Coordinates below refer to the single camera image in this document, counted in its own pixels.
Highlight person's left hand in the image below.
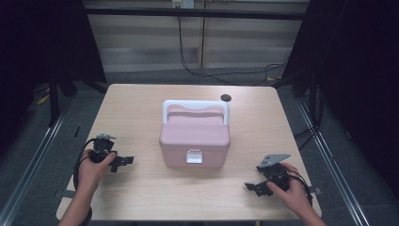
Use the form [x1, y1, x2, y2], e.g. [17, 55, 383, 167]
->
[77, 150, 117, 194]

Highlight metal floor rail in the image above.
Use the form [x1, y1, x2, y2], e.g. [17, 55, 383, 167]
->
[0, 106, 69, 226]
[295, 98, 371, 226]

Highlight person's right hand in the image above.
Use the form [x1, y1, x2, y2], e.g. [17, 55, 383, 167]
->
[266, 163, 313, 218]

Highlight black floor cables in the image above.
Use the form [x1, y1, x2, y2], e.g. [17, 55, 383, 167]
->
[293, 126, 318, 151]

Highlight white wall socket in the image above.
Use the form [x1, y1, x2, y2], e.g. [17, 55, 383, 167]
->
[171, 0, 196, 9]

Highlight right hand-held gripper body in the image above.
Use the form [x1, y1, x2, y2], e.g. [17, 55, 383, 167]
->
[256, 153, 292, 192]

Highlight black hanging wall cable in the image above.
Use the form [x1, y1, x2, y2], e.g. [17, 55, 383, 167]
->
[177, 16, 288, 87]

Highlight yellow floor tape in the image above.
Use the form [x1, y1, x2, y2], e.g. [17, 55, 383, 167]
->
[36, 93, 51, 106]

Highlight black metal stand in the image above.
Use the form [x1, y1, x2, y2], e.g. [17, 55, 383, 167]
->
[46, 73, 61, 128]

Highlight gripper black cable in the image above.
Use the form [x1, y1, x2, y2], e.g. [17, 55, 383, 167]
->
[72, 137, 99, 226]
[286, 173, 314, 206]

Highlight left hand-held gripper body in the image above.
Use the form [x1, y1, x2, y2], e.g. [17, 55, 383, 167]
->
[88, 133, 119, 164]

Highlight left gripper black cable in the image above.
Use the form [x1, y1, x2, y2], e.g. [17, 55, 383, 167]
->
[72, 137, 99, 226]

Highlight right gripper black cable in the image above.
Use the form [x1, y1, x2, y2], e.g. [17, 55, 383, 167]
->
[286, 173, 314, 206]

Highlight black curtain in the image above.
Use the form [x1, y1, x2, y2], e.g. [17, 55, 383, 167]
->
[0, 0, 107, 158]
[281, 0, 399, 199]

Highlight pink storage box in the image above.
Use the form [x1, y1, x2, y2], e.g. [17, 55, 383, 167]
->
[158, 99, 231, 169]

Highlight black horizontal bar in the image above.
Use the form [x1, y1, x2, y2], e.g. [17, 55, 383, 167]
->
[84, 8, 307, 22]

